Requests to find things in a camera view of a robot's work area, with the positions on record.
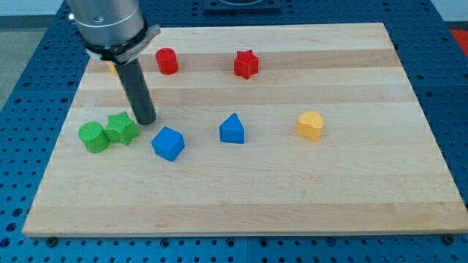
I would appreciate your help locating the blue triangle block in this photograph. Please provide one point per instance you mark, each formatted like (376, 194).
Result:
(232, 130)

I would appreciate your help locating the green cylinder block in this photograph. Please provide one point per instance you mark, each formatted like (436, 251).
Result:
(93, 136)

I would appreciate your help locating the yellow heart block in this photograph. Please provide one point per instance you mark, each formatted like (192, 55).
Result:
(310, 125)

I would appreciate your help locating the red star block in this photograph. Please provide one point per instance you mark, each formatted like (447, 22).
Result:
(246, 64)

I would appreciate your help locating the red cylinder block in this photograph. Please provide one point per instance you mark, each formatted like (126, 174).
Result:
(167, 61)

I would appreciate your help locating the wooden board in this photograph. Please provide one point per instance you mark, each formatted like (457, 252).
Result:
(376, 169)

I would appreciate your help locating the blue cube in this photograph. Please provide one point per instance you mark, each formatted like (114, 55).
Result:
(168, 143)

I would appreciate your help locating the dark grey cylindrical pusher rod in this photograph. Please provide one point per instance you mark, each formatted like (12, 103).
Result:
(135, 87)

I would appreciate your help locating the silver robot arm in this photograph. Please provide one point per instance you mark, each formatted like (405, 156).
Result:
(117, 32)

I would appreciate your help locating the yellow block behind rod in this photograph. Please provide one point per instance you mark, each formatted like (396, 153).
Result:
(111, 66)

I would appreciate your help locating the green star block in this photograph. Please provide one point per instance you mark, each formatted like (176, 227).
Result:
(121, 128)

